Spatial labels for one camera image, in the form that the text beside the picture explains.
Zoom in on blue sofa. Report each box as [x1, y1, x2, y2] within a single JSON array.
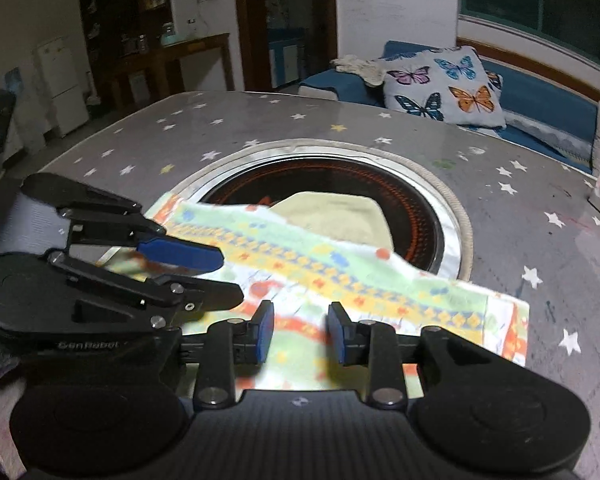
[[298, 40, 600, 171]]

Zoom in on brown wooden door frame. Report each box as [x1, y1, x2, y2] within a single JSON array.
[[232, 0, 338, 93]]

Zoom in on grey star-print tablecloth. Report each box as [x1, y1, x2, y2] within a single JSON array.
[[0, 90, 600, 480]]

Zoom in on butterfly print pillow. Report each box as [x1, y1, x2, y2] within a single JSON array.
[[382, 46, 507, 129]]

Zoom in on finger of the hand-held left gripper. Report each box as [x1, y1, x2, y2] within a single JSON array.
[[47, 249, 244, 331], [20, 172, 224, 272]]

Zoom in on wooden side table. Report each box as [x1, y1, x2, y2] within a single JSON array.
[[107, 32, 233, 111]]

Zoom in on crumpled beige cloth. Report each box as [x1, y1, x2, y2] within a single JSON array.
[[330, 54, 387, 86]]

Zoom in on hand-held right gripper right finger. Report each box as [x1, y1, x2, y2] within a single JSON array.
[[328, 302, 486, 408]]

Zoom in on round built-in cooktop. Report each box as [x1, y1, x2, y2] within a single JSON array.
[[172, 139, 473, 283]]

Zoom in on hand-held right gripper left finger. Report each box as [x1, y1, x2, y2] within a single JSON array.
[[194, 300, 276, 408]]

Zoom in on patterned green children's pants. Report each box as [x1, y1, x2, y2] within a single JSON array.
[[97, 191, 530, 393]]

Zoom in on white refrigerator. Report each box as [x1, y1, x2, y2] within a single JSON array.
[[34, 35, 88, 137]]

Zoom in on dark window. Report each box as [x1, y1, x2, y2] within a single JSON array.
[[457, 0, 600, 73]]

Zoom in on blue cabinet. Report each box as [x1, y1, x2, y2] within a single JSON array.
[[267, 35, 302, 88]]

